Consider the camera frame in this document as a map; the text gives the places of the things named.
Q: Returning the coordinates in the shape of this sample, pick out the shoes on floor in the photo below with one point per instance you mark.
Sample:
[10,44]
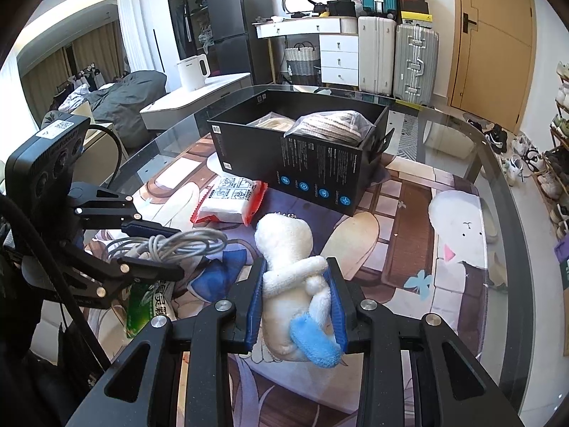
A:
[515,155]

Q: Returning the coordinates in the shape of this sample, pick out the bagged striped cloth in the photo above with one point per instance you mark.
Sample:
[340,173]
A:
[329,126]

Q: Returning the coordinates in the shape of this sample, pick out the brown curtains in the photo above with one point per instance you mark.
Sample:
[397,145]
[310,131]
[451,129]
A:
[89,53]

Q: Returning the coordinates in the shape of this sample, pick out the white plush toy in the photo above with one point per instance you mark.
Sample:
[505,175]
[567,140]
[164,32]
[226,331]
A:
[284,249]

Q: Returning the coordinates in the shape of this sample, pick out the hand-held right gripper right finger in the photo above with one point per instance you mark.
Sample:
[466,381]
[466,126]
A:
[338,309]

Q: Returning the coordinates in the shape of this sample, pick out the bagged white cloth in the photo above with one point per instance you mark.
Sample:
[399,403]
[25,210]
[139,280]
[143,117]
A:
[273,123]

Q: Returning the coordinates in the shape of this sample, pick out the red and white tissue packet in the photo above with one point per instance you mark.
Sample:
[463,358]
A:
[229,200]

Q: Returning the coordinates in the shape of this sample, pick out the green medicine packet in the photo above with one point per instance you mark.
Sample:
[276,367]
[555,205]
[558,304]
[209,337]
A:
[144,304]

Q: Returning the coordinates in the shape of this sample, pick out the white coffee table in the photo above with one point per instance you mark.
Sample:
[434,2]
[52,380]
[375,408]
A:
[195,98]

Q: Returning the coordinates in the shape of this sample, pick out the dark glass wardrobe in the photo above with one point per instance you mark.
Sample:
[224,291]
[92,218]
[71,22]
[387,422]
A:
[184,9]

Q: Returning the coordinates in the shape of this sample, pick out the silver suitcase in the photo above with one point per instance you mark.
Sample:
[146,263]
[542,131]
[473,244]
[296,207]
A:
[415,64]

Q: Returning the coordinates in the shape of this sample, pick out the woven basket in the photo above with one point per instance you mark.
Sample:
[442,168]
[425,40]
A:
[302,62]

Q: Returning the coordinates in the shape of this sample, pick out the white vanity desk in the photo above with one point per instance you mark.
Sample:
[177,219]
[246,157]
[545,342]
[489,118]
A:
[338,53]

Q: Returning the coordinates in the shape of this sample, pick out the wooden shoe rack with shoes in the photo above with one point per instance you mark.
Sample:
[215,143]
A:
[558,160]

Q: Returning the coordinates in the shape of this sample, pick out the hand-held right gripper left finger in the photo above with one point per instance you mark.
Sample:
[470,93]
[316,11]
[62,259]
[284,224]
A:
[250,311]

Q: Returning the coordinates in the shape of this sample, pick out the wooden door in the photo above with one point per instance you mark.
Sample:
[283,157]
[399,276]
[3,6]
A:
[493,44]

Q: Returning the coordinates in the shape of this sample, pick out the black cardboard box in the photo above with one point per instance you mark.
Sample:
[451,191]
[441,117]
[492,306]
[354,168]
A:
[320,173]

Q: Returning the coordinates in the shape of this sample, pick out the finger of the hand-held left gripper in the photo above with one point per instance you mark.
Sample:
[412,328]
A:
[142,227]
[146,271]

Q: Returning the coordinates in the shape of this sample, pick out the white electric kettle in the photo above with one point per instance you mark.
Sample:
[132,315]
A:
[191,73]

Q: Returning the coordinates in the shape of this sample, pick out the printed table mat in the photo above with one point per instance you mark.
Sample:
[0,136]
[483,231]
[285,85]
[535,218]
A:
[400,240]

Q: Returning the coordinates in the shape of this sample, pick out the dark grey fridge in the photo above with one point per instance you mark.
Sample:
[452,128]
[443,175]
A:
[235,22]

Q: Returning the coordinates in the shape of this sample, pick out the white suitcase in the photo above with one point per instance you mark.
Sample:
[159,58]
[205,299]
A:
[377,58]

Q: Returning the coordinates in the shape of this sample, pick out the black bag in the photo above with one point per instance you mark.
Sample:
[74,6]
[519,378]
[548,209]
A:
[341,6]

